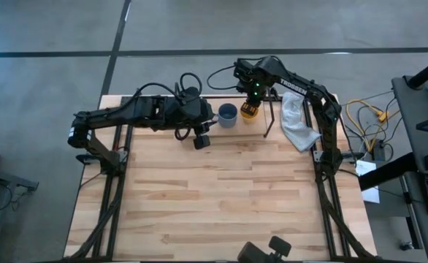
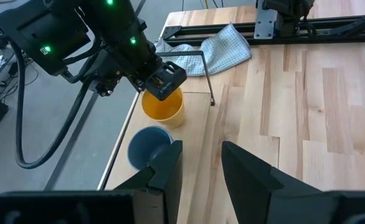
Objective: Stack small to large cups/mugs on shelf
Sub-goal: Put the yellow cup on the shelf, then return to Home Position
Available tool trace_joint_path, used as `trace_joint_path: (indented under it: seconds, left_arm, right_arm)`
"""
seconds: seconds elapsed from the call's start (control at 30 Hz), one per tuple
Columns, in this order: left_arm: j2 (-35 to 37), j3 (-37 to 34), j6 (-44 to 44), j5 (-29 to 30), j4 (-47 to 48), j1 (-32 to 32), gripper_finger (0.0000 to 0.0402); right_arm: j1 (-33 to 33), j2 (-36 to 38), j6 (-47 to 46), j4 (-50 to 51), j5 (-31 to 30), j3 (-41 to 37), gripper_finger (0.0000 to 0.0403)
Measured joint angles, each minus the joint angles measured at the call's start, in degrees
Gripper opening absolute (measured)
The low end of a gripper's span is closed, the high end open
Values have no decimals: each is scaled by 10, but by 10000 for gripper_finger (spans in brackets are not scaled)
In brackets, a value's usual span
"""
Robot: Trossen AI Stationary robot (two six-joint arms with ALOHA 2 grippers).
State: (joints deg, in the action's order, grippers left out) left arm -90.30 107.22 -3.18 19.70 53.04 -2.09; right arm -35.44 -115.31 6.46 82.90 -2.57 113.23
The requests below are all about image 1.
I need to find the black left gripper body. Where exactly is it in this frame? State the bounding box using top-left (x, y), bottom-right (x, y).
top-left (165, 86), bottom-right (215, 129)

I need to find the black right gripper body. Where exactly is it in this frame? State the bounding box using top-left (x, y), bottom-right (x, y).
top-left (234, 57), bottom-right (274, 103)

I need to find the small yellow cup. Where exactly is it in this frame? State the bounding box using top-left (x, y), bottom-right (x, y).
top-left (240, 103), bottom-right (260, 124)

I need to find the grey-blue mug with handle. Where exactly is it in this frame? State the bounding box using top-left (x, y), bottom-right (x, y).
top-left (215, 102), bottom-right (239, 129)

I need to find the grey-white cloth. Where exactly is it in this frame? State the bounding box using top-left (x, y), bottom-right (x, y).
top-left (280, 91), bottom-right (323, 153)

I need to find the grey power strip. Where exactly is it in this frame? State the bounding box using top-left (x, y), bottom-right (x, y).
top-left (372, 140), bottom-right (389, 162)

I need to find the white paper sheet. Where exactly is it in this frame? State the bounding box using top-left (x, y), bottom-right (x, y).
top-left (354, 159), bottom-right (381, 205)

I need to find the black square beam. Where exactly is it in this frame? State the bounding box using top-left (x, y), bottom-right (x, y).
top-left (358, 152), bottom-right (418, 191)

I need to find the grey side desk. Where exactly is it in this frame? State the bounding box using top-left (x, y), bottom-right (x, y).
top-left (391, 75), bottom-right (428, 263)

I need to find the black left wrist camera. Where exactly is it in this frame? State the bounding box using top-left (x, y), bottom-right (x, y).
top-left (193, 134), bottom-right (212, 151)

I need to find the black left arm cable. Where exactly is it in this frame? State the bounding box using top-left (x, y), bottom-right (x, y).
top-left (124, 72), bottom-right (203, 142)

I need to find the yellow cable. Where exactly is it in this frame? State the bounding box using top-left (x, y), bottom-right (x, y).
top-left (345, 98), bottom-right (401, 153)

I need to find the black camera on stand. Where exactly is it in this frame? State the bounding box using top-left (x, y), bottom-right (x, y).
top-left (237, 235), bottom-right (293, 263)

